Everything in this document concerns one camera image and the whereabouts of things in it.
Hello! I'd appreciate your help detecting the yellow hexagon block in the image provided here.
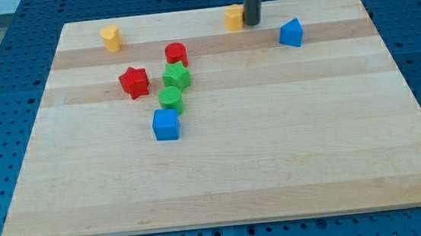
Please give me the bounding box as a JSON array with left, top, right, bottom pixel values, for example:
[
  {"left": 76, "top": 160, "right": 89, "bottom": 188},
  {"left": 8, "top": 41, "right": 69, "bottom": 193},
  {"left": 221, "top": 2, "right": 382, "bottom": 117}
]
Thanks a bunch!
[{"left": 224, "top": 4, "right": 244, "bottom": 31}]

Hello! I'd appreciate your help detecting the light wooden board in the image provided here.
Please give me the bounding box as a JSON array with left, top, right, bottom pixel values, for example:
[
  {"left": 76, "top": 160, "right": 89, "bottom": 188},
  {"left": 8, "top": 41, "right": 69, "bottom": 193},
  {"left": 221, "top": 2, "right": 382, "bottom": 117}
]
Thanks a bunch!
[{"left": 2, "top": 0, "right": 421, "bottom": 236}]

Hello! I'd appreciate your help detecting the blue cube block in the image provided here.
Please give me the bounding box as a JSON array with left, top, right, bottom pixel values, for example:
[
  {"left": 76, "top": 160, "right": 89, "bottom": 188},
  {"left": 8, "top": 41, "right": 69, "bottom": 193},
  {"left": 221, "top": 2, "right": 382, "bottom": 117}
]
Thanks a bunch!
[{"left": 152, "top": 109, "right": 180, "bottom": 141}]

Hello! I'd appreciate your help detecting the green cylinder block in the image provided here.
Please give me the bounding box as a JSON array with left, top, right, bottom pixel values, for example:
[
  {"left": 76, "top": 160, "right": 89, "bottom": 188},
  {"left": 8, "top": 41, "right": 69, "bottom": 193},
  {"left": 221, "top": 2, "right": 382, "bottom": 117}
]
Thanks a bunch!
[{"left": 158, "top": 86, "right": 184, "bottom": 115}]

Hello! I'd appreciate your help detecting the green star block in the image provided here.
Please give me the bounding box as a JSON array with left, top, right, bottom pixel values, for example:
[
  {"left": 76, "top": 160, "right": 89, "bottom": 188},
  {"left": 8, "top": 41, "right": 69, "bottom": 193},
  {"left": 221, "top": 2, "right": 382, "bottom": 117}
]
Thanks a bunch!
[{"left": 162, "top": 61, "right": 192, "bottom": 91}]

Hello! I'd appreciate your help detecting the red cylinder block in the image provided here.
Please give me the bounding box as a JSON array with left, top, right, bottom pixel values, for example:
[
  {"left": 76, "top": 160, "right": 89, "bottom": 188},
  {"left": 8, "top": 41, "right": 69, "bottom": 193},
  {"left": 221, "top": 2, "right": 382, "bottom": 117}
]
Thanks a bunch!
[{"left": 164, "top": 42, "right": 188, "bottom": 67}]

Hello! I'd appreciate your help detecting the red star block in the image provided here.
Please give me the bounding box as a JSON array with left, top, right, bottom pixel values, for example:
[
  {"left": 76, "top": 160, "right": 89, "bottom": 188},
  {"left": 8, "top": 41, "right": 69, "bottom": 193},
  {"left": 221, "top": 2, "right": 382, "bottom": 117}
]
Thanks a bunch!
[{"left": 118, "top": 67, "right": 149, "bottom": 100}]

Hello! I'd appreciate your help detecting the blue pentagon block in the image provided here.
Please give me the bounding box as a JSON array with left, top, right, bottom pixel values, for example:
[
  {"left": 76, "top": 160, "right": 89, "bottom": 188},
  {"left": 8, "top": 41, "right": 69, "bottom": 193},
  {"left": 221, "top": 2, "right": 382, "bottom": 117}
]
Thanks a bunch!
[{"left": 279, "top": 18, "right": 303, "bottom": 47}]

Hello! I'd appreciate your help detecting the yellow heart block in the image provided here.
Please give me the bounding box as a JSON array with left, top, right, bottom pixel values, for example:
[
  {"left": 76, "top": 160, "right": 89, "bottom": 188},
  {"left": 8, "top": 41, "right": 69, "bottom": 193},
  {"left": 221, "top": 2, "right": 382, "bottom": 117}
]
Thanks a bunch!
[{"left": 99, "top": 25, "right": 123, "bottom": 53}]

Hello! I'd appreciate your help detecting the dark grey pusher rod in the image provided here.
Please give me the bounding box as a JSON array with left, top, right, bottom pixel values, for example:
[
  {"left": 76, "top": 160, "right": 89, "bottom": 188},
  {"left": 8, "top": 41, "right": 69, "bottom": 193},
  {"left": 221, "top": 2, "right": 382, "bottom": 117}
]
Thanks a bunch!
[{"left": 241, "top": 0, "right": 268, "bottom": 28}]

